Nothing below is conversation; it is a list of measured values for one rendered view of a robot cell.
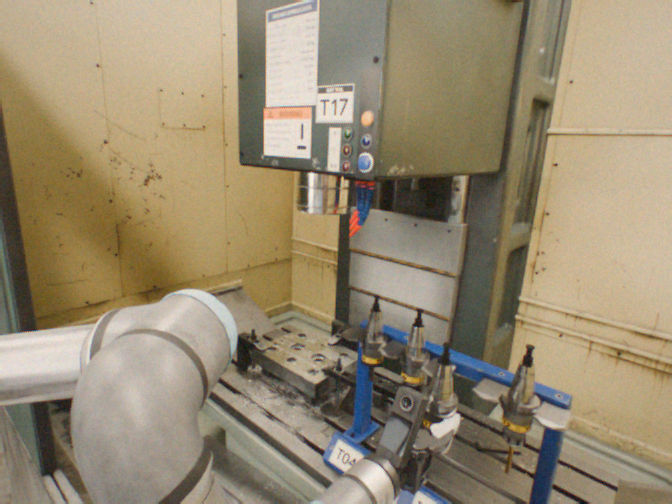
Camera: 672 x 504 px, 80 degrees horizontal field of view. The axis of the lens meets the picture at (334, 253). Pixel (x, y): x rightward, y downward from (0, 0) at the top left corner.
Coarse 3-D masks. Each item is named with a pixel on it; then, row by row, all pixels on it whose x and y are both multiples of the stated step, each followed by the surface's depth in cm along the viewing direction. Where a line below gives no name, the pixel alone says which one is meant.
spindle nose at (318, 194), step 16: (304, 176) 108; (320, 176) 106; (336, 176) 106; (304, 192) 109; (320, 192) 107; (336, 192) 107; (352, 192) 113; (304, 208) 110; (320, 208) 108; (336, 208) 109
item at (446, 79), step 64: (256, 0) 91; (320, 0) 79; (384, 0) 70; (448, 0) 83; (512, 0) 106; (256, 64) 94; (320, 64) 82; (384, 64) 73; (448, 64) 89; (512, 64) 115; (256, 128) 98; (320, 128) 85; (384, 128) 76; (448, 128) 94
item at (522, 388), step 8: (520, 360) 73; (520, 368) 71; (528, 368) 71; (520, 376) 71; (528, 376) 71; (512, 384) 73; (520, 384) 71; (528, 384) 71; (512, 392) 73; (520, 392) 71; (528, 392) 71; (512, 400) 72; (520, 400) 72; (528, 400) 71
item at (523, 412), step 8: (504, 392) 75; (504, 400) 73; (536, 400) 73; (504, 408) 73; (512, 408) 73; (520, 408) 71; (528, 408) 70; (536, 408) 71; (520, 416) 71; (528, 416) 71
